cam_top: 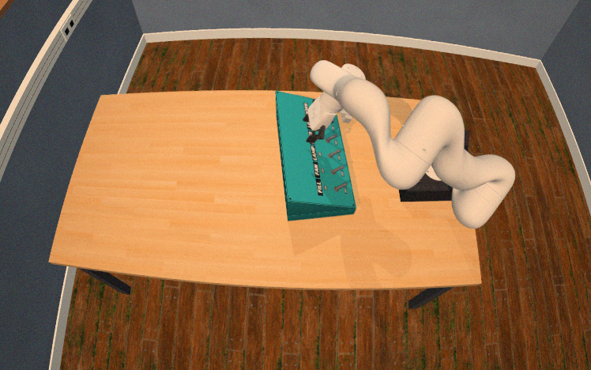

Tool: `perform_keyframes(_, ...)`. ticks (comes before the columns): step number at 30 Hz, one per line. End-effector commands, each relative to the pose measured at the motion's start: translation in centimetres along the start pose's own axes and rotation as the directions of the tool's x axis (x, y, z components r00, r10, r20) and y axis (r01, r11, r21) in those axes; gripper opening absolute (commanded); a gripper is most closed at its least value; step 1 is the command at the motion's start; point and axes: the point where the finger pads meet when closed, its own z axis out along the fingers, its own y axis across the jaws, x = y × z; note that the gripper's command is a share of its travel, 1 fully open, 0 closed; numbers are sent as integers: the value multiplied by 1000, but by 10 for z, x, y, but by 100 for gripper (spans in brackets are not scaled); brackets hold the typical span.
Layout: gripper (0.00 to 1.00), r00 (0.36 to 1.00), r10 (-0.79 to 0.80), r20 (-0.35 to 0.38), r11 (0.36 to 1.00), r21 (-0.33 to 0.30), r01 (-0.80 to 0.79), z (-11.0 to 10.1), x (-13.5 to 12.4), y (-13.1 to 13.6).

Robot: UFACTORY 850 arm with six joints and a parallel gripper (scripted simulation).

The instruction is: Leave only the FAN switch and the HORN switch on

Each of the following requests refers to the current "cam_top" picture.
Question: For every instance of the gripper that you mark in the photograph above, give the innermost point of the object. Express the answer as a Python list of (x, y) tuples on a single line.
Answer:
[(319, 119)]

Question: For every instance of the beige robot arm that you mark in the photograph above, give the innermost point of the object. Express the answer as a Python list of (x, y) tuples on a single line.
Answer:
[(435, 123)]

